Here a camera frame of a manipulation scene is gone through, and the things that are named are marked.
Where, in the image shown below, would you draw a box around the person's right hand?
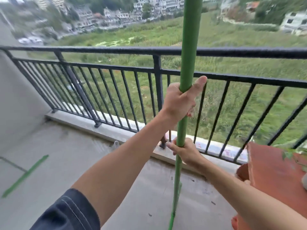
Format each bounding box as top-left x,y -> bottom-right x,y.
167,138 -> 206,170

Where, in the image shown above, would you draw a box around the person's left hand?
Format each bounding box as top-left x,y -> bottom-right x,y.
162,76 -> 208,124

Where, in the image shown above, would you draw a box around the long green pole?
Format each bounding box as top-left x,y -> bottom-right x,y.
168,0 -> 204,230

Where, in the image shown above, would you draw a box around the person's right forearm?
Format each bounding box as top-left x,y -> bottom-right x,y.
192,156 -> 307,230

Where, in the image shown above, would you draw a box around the person's left forearm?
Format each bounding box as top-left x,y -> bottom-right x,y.
71,110 -> 179,227

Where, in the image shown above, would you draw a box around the black metal balcony railing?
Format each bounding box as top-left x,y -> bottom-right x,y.
0,45 -> 307,165

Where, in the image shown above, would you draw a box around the terracotta planter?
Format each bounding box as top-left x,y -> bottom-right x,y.
231,141 -> 307,230

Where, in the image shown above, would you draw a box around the row of hillside buildings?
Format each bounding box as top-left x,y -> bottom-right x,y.
34,0 -> 186,34

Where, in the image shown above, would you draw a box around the green plant leaves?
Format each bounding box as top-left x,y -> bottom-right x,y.
281,146 -> 307,172

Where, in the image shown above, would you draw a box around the white house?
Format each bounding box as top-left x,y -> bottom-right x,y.
279,10 -> 307,37

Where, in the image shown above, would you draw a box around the dark denim sleeve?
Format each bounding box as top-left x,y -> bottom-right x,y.
30,188 -> 101,230

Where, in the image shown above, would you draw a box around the green stake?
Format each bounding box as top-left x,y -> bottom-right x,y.
2,154 -> 49,199

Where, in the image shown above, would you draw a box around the white parked cars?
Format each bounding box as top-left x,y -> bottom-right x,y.
18,37 -> 44,45

